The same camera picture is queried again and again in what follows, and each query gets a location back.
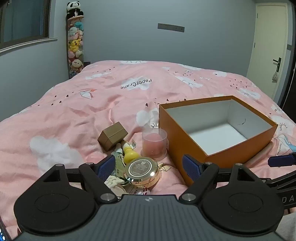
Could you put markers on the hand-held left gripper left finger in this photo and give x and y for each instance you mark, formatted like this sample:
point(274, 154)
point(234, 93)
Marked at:
point(106, 165)

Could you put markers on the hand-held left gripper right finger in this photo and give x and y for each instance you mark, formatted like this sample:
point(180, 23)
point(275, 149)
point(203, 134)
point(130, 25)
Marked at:
point(190, 167)

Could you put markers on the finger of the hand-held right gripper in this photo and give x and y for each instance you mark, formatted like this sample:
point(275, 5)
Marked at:
point(283, 160)

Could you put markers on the yellow bottle with white label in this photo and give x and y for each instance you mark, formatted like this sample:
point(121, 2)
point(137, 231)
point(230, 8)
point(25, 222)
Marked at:
point(129, 155)

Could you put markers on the orange cardboard box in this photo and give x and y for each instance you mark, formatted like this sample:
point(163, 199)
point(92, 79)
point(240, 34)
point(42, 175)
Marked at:
point(175, 139)

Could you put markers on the round gold compact case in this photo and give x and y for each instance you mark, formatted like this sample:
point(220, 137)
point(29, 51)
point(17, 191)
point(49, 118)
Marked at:
point(142, 169)

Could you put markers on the person's right forearm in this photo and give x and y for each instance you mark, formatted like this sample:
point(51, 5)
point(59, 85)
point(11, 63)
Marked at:
point(289, 227)

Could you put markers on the green glass bottle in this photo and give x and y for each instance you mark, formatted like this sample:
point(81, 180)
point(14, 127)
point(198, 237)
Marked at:
point(120, 162)

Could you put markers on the white cloth pouch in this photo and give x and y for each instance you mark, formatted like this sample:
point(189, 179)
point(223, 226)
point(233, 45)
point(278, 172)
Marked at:
point(113, 182)

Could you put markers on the small brown cardboard box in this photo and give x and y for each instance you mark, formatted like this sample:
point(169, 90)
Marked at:
point(111, 136)

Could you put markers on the clear container with pink sponge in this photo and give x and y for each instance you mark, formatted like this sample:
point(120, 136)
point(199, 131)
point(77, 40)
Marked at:
point(153, 143)

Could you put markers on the pink printed blanket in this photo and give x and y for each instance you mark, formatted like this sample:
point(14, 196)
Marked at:
point(69, 104)

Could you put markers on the small charm on door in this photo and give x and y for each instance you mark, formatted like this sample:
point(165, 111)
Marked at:
point(274, 76)

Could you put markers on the cream door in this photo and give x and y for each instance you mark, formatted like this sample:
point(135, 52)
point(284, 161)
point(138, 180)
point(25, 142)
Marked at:
point(266, 46)

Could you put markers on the dark device with blue lights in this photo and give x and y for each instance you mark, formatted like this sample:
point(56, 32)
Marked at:
point(2, 235)

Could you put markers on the panda plush toy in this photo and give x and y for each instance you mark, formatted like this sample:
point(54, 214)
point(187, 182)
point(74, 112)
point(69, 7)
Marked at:
point(74, 9)

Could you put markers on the dark framed window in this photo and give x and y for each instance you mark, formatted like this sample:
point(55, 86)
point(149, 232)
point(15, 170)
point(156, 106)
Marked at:
point(23, 20)

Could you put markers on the black wall strip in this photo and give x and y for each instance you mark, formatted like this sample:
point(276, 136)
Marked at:
point(171, 27)

